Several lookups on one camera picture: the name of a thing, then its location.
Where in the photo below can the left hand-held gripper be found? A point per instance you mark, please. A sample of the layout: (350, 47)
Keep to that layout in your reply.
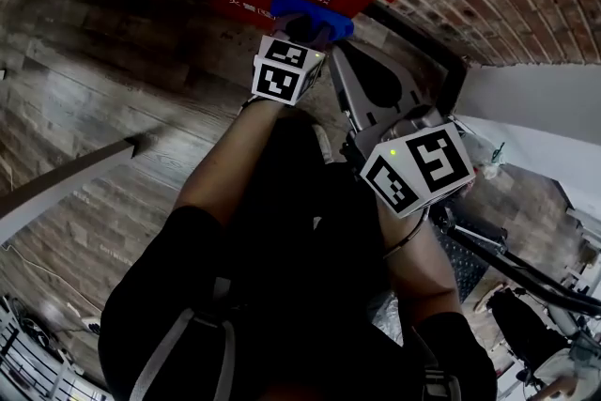
(277, 80)

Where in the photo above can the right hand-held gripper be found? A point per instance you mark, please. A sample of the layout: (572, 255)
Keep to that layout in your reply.
(436, 159)

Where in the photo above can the blue cloth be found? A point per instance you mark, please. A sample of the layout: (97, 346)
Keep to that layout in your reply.
(338, 24)

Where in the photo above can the person's left forearm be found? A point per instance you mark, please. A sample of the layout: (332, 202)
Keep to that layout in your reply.
(235, 164)

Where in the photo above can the person's right forearm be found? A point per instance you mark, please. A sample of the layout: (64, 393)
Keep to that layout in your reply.
(418, 267)

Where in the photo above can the clear plastic bag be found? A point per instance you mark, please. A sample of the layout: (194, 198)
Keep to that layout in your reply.
(483, 155)

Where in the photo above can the person's grey shoe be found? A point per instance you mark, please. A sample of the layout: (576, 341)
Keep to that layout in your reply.
(323, 143)

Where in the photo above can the black perforated metal plate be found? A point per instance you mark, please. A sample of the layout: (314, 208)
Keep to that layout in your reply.
(462, 265)

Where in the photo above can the black metal pipe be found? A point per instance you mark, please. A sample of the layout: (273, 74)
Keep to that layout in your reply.
(526, 270)

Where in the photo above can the person's black clothing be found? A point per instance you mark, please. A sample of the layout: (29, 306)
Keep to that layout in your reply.
(291, 277)

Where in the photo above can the grey metal beam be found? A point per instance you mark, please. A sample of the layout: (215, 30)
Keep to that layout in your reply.
(61, 188)

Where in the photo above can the white metal railing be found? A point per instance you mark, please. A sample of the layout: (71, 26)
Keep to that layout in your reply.
(28, 366)

